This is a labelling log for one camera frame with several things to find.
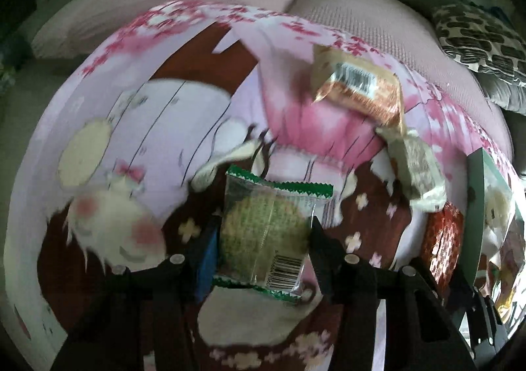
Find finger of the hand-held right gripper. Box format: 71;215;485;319
446;268;507;371

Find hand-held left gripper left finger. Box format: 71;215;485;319
49;215;220;371

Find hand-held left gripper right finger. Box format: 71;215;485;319
308;217;477;371

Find green pastry packet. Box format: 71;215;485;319
211;164;334;305

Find mint green tray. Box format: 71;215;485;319
466;149;526;314

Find red snack packet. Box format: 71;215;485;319
421;204;465;285

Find cream snack packet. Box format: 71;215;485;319
376;128;448;211

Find printed cartoon blanket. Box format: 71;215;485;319
8;0;516;371

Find beige barcode snack packet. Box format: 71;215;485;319
310;44;405;127

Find grey pillow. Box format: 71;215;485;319
479;74;526;114

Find black white patterned pillow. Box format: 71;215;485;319
431;3;526;86

